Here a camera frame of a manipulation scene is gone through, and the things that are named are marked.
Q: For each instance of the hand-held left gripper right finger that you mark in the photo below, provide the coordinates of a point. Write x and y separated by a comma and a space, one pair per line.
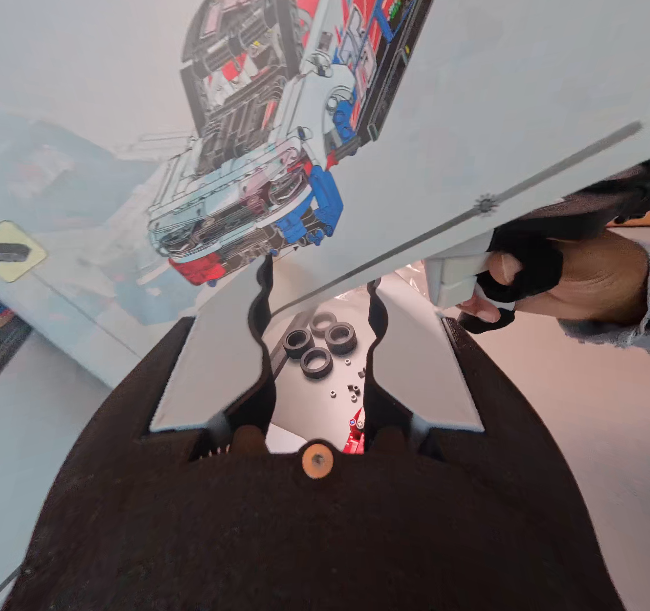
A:
426, 367

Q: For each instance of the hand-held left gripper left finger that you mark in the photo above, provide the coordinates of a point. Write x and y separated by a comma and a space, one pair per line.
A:
213, 367

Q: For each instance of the toy brick race car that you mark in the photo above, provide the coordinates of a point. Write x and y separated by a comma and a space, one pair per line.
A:
355, 433

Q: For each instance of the car instruction booklet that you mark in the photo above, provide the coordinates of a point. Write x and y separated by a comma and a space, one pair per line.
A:
457, 62

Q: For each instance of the person's right forearm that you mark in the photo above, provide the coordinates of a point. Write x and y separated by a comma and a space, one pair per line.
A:
609, 336

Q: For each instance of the person's right hand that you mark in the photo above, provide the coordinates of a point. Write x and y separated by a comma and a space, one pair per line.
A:
604, 281

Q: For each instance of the black toy tire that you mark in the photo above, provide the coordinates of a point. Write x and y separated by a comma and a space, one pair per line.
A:
298, 344
341, 337
316, 363
321, 320

